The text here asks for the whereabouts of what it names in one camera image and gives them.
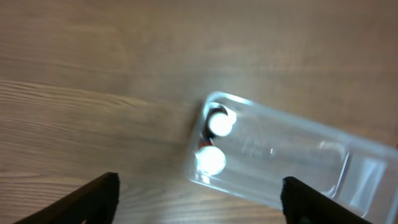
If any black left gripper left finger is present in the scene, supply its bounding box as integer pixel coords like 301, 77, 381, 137
16, 172, 120, 224

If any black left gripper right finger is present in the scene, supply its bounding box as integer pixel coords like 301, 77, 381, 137
280, 176, 371, 224

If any clear plastic container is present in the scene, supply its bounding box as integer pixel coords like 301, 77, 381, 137
184, 91, 397, 223

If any orange tube white cap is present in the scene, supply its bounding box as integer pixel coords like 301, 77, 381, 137
195, 139, 226, 176

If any black tube white cap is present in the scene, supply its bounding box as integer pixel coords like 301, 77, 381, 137
202, 102, 237, 139

